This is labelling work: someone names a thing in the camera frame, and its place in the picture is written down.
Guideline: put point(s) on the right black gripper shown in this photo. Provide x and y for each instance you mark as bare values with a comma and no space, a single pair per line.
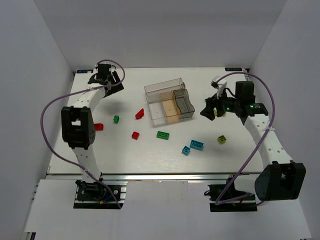
216,105

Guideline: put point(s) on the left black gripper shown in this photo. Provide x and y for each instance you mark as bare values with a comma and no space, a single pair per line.
110,85

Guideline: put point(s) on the small green number lego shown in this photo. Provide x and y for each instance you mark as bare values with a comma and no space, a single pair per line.
116,119

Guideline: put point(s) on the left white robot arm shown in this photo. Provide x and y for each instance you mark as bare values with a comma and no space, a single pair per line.
77,123

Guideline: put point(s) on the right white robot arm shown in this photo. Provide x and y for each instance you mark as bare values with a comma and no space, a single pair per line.
282,178

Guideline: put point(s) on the grey smoky container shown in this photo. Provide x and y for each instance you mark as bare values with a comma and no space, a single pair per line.
183,103

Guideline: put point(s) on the left blue table label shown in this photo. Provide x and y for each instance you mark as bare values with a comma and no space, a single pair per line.
84,71

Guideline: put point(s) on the blue table label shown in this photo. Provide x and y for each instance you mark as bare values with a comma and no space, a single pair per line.
84,71
233,69

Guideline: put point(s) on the lime lego near front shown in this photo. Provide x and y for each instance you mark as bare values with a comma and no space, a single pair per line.
221,139

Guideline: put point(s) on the amber transparent container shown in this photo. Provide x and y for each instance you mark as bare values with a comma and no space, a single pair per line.
172,111

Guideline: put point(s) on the cyan long lego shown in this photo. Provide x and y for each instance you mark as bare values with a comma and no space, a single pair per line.
196,145

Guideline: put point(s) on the right blue table label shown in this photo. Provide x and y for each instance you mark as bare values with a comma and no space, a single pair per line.
233,69

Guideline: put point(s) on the long clear smoky container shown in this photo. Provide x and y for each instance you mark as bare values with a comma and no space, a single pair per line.
153,91

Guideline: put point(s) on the red curved lego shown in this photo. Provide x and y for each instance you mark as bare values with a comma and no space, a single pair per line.
140,114

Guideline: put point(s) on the red lego at left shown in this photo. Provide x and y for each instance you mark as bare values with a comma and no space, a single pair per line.
99,126

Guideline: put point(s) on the cyan small lego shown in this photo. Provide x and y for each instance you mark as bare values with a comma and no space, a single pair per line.
186,150

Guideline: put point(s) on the red square lego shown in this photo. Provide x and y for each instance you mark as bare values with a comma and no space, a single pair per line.
135,135

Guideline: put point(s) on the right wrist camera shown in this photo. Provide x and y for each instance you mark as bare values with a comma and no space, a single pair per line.
220,85

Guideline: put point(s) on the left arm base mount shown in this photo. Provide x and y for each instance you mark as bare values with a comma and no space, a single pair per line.
98,197

